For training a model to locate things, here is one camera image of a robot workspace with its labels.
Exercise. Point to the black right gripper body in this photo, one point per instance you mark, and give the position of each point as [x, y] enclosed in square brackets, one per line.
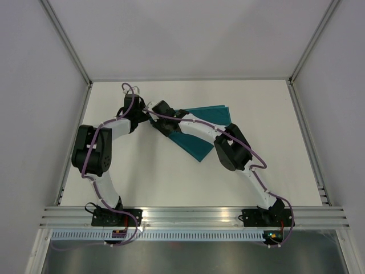
[159, 124]

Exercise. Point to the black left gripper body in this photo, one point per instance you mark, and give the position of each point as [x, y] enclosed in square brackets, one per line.
[140, 113]

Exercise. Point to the teal cloth napkin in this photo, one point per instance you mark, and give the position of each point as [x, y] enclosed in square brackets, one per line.
[194, 146]

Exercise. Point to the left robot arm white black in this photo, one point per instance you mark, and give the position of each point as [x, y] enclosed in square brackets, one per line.
[92, 152]

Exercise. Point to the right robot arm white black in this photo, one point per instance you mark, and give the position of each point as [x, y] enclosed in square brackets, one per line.
[232, 148]

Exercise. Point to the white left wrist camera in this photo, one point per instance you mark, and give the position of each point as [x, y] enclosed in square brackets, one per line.
[131, 90]

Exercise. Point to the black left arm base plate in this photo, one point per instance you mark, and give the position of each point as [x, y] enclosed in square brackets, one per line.
[103, 217]

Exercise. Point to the aluminium frame rail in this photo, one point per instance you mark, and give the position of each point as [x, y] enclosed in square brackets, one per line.
[196, 217]

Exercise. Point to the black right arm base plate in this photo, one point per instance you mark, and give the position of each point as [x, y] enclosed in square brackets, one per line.
[256, 218]

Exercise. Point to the white slotted cable duct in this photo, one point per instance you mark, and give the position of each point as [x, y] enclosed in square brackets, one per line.
[159, 235]

